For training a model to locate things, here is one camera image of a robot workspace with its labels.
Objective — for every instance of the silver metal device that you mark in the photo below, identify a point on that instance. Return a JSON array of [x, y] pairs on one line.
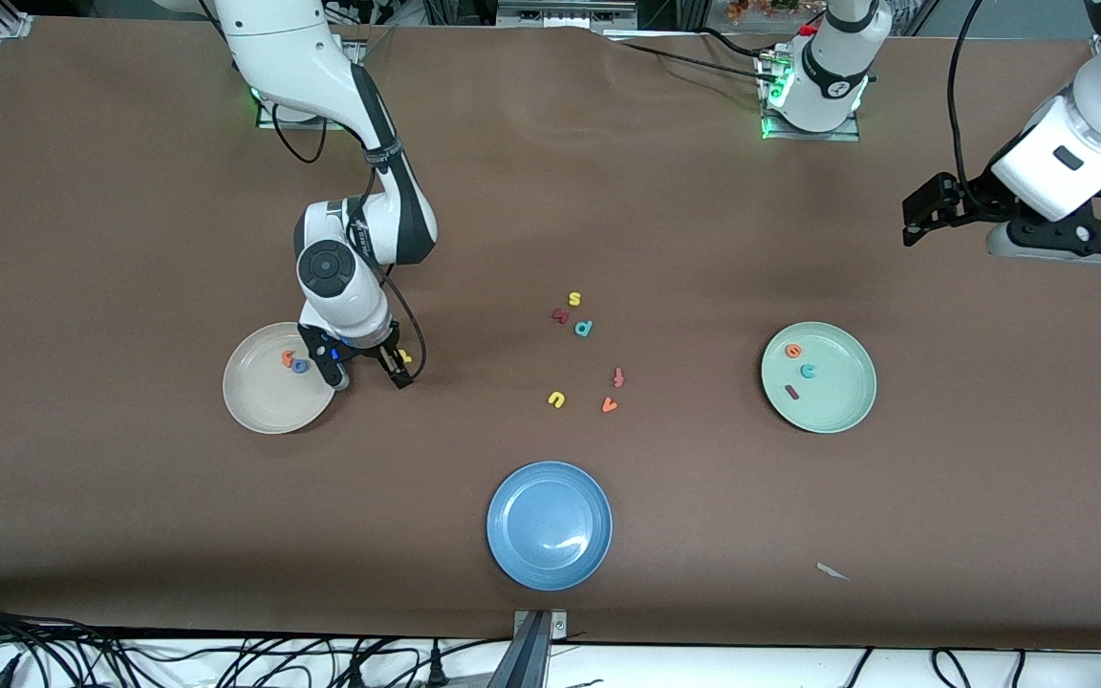
[[565, 14]]

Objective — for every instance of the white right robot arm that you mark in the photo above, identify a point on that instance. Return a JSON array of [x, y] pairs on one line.
[[273, 48]]

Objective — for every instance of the blue round plate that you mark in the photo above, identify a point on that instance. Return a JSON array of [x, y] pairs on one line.
[[549, 526]]

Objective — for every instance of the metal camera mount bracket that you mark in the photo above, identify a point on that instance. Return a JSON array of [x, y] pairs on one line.
[[531, 659]]

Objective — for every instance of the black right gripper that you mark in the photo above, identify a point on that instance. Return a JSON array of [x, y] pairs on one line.
[[380, 352]]

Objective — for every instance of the white paper scrap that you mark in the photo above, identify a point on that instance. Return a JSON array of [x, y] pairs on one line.
[[832, 571]]

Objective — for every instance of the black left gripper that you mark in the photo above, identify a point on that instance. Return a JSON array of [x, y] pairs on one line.
[[969, 196]]

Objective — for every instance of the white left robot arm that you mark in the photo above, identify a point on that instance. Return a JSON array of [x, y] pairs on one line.
[[837, 67]]

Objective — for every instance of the green round plate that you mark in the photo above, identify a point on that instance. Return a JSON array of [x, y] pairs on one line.
[[837, 392]]

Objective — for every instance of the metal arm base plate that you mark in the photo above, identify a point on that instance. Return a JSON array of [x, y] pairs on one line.
[[818, 136], [269, 119]]

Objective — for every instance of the black power plug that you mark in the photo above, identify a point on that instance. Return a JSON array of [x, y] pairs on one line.
[[436, 669]]

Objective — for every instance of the brown table cover sheet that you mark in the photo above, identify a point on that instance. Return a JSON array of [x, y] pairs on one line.
[[130, 526]]

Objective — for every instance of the orange artificial flowers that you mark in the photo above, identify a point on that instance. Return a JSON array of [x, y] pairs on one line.
[[770, 10]]

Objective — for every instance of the beige round plate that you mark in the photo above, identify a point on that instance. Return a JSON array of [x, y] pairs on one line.
[[264, 401]]

